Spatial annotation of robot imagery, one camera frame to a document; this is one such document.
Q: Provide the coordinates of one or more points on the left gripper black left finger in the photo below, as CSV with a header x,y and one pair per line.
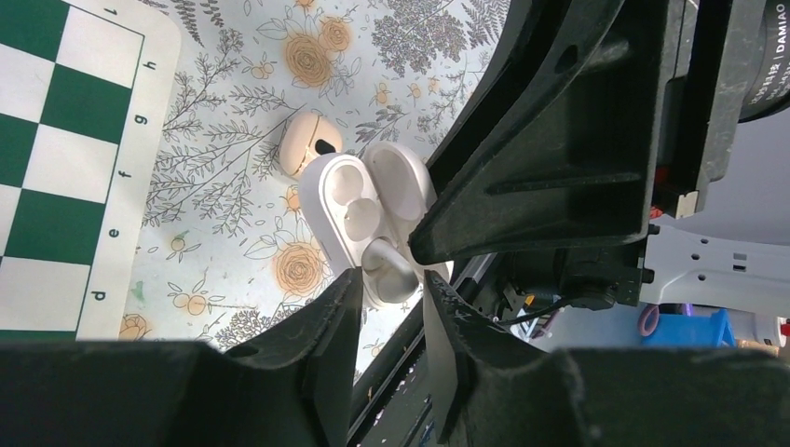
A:
x,y
297,377

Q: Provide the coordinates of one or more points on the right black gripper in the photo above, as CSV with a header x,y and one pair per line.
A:
x,y
728,64

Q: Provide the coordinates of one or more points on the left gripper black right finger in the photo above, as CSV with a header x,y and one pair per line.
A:
x,y
488,388

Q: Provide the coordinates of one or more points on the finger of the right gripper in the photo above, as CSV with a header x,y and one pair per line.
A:
x,y
531,30
571,164

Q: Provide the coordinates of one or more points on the white earbud case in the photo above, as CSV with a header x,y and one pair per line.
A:
x,y
362,211

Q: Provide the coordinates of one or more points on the beige earbud charging case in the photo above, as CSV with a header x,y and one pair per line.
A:
x,y
307,137

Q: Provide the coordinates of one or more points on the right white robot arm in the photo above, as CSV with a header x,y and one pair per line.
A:
x,y
699,270

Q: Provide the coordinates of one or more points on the floral patterned table mat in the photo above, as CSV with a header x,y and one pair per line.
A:
x,y
225,252

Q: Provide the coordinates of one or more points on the green white chessboard mat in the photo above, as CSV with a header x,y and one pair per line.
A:
x,y
85,88

